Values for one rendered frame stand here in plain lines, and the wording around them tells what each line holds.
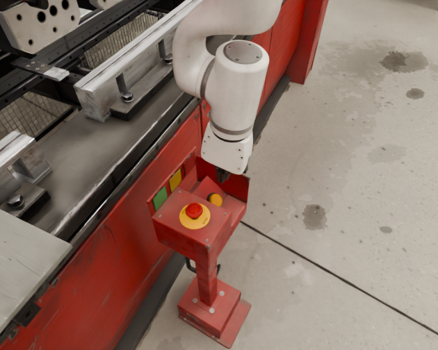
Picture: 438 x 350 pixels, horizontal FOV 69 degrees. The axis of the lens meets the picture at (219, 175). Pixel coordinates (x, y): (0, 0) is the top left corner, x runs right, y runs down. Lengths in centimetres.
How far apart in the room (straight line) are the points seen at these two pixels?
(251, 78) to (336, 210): 138
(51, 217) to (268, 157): 147
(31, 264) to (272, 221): 133
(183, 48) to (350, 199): 151
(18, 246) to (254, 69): 42
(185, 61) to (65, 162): 40
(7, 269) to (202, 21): 42
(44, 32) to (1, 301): 45
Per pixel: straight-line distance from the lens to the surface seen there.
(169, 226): 75
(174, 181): 78
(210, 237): 73
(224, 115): 56
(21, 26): 67
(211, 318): 135
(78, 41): 115
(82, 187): 74
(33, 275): 51
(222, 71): 51
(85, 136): 86
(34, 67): 90
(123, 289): 107
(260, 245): 161
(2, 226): 58
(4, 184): 74
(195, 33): 49
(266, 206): 174
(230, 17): 44
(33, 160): 76
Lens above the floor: 141
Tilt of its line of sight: 50 degrees down
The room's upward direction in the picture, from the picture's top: straight up
